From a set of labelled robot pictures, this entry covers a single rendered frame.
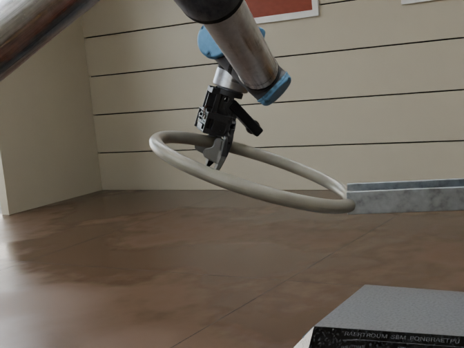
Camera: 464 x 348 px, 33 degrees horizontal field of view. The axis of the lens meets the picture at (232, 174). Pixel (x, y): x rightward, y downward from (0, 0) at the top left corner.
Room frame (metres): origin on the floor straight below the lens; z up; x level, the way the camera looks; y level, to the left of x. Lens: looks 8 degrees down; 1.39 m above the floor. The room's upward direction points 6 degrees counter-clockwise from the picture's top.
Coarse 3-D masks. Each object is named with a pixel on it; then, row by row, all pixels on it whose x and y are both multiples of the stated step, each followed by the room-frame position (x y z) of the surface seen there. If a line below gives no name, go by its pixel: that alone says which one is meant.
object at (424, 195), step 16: (352, 192) 1.65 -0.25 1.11; (368, 192) 1.64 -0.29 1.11; (384, 192) 1.64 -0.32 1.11; (400, 192) 1.63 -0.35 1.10; (416, 192) 1.63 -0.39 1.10; (432, 192) 1.62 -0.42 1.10; (448, 192) 1.62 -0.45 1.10; (368, 208) 1.64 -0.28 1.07; (384, 208) 1.64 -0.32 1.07; (400, 208) 1.63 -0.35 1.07; (416, 208) 1.63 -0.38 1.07; (432, 208) 1.62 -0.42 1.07; (448, 208) 1.62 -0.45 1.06
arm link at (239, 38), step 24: (192, 0) 1.24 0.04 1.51; (216, 0) 1.25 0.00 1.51; (240, 0) 1.29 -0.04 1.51; (216, 24) 1.34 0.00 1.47; (240, 24) 1.38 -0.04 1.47; (240, 48) 1.47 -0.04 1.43; (264, 48) 1.57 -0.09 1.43; (240, 72) 1.61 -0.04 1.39; (264, 72) 1.64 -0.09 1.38; (264, 96) 1.73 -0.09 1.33
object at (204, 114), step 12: (216, 96) 1.91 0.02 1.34; (228, 96) 1.93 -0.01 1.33; (240, 96) 1.92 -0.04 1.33; (204, 108) 1.93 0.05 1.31; (216, 108) 1.92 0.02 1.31; (228, 108) 1.93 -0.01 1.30; (204, 120) 1.91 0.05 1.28; (216, 120) 1.91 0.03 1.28; (228, 120) 1.92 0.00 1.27; (204, 132) 1.90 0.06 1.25; (216, 132) 1.92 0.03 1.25
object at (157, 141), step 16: (160, 144) 1.64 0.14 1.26; (192, 144) 1.91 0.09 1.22; (208, 144) 1.93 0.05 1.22; (240, 144) 1.96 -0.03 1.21; (176, 160) 1.57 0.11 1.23; (192, 160) 1.56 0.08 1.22; (272, 160) 1.95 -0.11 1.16; (288, 160) 1.95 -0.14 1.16; (208, 176) 1.52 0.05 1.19; (224, 176) 1.51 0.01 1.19; (304, 176) 1.91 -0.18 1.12; (320, 176) 1.88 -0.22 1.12; (240, 192) 1.51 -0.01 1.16; (256, 192) 1.50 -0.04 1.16; (272, 192) 1.50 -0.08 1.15; (288, 192) 1.52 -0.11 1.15; (336, 192) 1.81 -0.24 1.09; (304, 208) 1.53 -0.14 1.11; (320, 208) 1.54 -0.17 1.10; (336, 208) 1.57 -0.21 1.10; (352, 208) 1.63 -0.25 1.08
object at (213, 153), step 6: (216, 138) 1.92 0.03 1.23; (216, 144) 1.92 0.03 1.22; (222, 144) 1.92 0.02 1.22; (204, 150) 1.91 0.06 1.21; (210, 150) 1.91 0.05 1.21; (216, 150) 1.92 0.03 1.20; (204, 156) 1.91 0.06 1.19; (210, 156) 1.91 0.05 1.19; (216, 156) 1.92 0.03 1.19; (222, 156) 1.92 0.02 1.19; (216, 162) 1.92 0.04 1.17; (222, 162) 1.92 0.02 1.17; (216, 168) 1.92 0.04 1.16
